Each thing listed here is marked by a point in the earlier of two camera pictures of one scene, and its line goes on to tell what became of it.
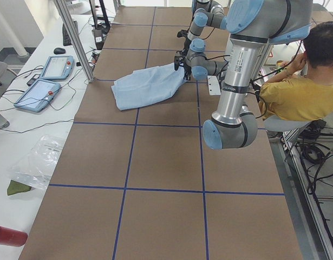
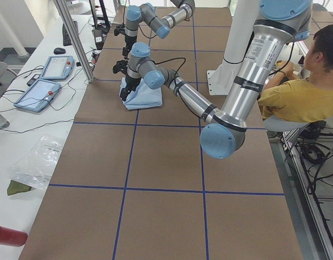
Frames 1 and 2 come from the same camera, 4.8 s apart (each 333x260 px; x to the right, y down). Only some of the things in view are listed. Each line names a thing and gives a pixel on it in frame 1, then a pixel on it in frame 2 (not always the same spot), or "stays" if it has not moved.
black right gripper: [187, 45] to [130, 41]
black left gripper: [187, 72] to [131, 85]
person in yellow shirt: [308, 90] stays
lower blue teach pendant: [39, 96] stays
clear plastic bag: [35, 169] stays
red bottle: [7, 236] stays
